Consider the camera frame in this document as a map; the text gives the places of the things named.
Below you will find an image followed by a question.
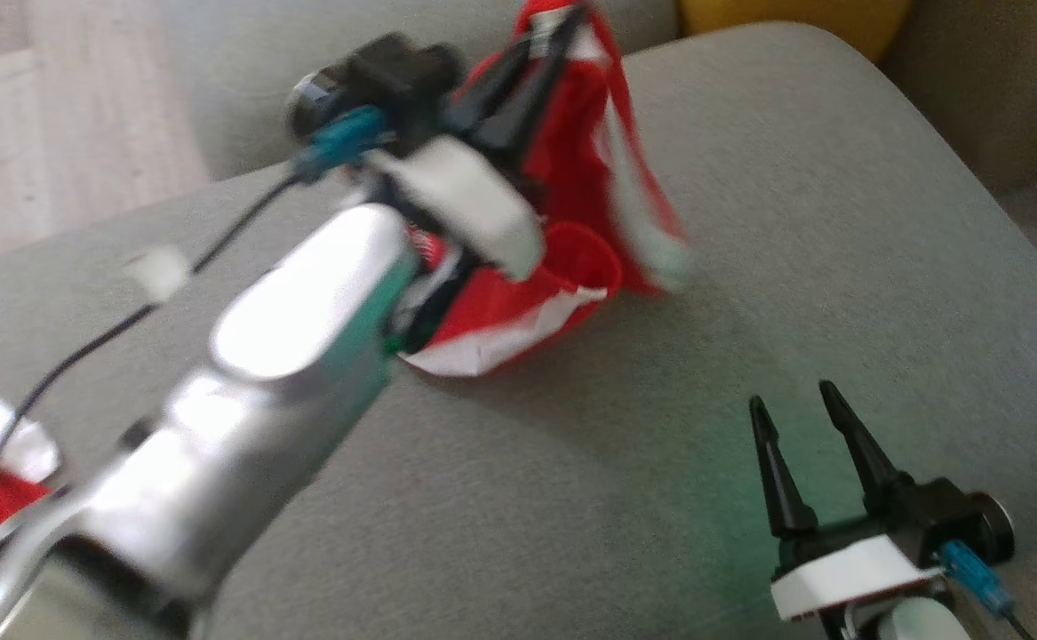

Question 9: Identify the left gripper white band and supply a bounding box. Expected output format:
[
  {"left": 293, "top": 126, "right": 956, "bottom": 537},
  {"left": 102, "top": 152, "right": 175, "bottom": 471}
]
[{"left": 367, "top": 4, "right": 592, "bottom": 282}]

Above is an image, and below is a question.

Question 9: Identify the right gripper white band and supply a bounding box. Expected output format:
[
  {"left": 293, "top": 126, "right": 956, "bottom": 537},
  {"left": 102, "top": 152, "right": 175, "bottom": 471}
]
[{"left": 747, "top": 380, "right": 954, "bottom": 623}]

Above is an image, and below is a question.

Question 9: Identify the red garment with white trim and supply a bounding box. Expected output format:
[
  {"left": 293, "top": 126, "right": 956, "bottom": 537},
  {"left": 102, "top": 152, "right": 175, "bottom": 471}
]
[{"left": 394, "top": 0, "right": 693, "bottom": 379}]

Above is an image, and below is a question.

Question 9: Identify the large yellow sofa cushion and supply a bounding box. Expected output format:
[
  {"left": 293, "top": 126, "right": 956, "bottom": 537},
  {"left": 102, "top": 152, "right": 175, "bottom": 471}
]
[{"left": 678, "top": 0, "right": 915, "bottom": 65}]

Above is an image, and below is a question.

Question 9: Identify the taupe sofa backrest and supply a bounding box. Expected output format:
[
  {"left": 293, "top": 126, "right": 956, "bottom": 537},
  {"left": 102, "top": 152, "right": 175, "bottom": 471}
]
[{"left": 882, "top": 0, "right": 1037, "bottom": 192}]

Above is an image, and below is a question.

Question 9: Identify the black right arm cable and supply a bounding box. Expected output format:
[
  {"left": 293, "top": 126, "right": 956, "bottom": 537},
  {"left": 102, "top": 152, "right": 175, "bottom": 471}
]
[{"left": 934, "top": 540, "right": 1037, "bottom": 640}]

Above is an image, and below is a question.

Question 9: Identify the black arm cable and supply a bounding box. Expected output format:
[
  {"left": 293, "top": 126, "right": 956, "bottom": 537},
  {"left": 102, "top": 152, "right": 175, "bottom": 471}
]
[
  {"left": 934, "top": 540, "right": 1037, "bottom": 640},
  {"left": 0, "top": 105, "right": 396, "bottom": 570}
]

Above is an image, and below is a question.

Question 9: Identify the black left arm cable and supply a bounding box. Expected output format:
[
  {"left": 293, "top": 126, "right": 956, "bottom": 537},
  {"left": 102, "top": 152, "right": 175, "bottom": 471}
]
[{"left": 0, "top": 105, "right": 396, "bottom": 570}]

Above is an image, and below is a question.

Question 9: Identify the white cable label tag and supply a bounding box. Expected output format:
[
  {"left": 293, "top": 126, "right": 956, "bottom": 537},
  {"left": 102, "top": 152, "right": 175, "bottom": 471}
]
[{"left": 123, "top": 244, "right": 192, "bottom": 303}]

